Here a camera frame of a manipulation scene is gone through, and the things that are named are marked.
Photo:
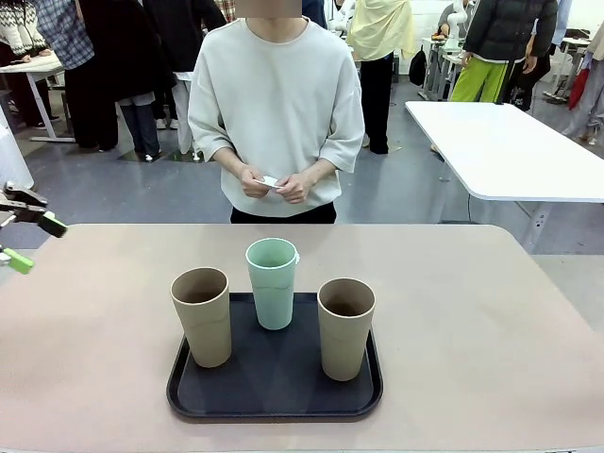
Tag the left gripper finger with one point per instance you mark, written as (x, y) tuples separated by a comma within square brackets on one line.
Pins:
[(28, 207), (19, 262)]

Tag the person in grey trousers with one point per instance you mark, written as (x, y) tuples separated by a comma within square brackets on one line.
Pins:
[(590, 104)]

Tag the person in beige shirt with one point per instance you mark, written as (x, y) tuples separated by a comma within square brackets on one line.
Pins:
[(278, 94)]

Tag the tall mint green cup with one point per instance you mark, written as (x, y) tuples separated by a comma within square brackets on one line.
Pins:
[(273, 302)]

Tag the person's left hand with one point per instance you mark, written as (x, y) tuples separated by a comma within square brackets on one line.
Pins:
[(298, 189)]

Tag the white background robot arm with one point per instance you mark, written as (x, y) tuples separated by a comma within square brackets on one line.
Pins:
[(455, 19)]

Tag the person in white trousers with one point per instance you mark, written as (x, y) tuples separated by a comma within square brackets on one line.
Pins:
[(184, 28)]

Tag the grey table leg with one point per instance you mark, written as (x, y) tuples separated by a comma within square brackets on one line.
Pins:
[(538, 226)]

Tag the white scalloped paper coaster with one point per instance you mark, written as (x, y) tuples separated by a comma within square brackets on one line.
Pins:
[(270, 181)]

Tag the person in patterned sweater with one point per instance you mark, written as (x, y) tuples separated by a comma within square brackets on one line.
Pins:
[(19, 28)]

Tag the black plastic serving tray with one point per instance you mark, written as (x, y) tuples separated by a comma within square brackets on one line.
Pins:
[(278, 377)]

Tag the black backpack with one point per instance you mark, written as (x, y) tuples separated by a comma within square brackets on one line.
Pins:
[(417, 66)]

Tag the person in plaid shirt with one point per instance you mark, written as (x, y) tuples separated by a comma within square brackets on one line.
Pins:
[(66, 33)]

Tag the tall brown cup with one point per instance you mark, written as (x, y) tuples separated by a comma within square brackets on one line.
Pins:
[(344, 349), (207, 340)]

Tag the red bag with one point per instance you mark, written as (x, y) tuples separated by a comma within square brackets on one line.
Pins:
[(578, 89)]

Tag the white cylindrical appliance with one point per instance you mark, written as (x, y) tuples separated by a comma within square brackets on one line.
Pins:
[(11, 156)]

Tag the person in lime green trousers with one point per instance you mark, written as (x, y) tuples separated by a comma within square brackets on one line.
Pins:
[(505, 28)]

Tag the person in yellow shirt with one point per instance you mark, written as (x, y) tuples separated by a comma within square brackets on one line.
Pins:
[(377, 28)]

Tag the person's left forearm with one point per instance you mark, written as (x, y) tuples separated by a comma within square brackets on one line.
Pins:
[(323, 170)]

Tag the person's right hand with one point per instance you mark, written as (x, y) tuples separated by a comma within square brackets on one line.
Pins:
[(252, 184)]

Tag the white standing desk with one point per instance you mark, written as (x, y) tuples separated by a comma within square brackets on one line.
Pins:
[(28, 66)]

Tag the person's right forearm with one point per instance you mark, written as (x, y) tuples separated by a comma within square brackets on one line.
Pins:
[(231, 162)]

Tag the white desk with grey frame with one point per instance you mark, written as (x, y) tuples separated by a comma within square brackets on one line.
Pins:
[(453, 55)]

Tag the person in black coat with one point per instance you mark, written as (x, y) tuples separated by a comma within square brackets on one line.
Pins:
[(132, 47)]

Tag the large white table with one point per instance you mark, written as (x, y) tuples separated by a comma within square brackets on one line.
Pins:
[(495, 141)]

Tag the black upright pole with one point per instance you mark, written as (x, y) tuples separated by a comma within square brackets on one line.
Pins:
[(503, 80)]

